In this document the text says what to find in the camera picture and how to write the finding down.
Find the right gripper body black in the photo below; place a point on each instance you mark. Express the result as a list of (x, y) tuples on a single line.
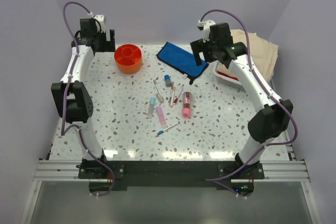
[(211, 55)]

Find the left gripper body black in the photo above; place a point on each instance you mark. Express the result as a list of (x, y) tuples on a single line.
[(104, 45)]

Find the orange round organizer container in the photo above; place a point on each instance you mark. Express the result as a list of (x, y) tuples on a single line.
[(128, 58)]

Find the blue cap grey glue stick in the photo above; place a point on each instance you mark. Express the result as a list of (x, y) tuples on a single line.
[(168, 81)]

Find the orange cap white pen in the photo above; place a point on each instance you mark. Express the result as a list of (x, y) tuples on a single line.
[(172, 96)]

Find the blue cap white pen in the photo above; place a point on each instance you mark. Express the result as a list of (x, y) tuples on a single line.
[(167, 129)]

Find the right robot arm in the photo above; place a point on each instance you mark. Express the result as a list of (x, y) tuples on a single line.
[(272, 112)]

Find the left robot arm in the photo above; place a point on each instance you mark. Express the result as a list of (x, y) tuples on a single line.
[(73, 102)]

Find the red cloth in basket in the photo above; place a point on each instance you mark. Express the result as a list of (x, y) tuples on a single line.
[(227, 76)]

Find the white plastic basket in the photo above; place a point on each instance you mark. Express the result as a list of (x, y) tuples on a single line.
[(223, 80)]

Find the beige folded cloth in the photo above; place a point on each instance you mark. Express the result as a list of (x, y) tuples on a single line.
[(263, 53)]

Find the pink patterned tube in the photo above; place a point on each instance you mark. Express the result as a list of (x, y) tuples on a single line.
[(186, 110)]

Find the red tip clear pen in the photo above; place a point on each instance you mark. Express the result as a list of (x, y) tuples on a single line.
[(178, 96)]

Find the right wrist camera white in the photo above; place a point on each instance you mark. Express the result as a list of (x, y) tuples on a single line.
[(204, 26)]

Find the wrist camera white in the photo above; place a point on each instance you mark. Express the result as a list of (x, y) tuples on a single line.
[(204, 26), (100, 21)]

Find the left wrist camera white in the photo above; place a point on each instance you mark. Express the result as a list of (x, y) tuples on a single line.
[(100, 21)]

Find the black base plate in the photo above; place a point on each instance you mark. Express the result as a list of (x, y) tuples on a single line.
[(122, 175)]

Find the aluminium rail frame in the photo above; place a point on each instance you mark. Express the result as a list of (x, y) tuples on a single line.
[(216, 131)]

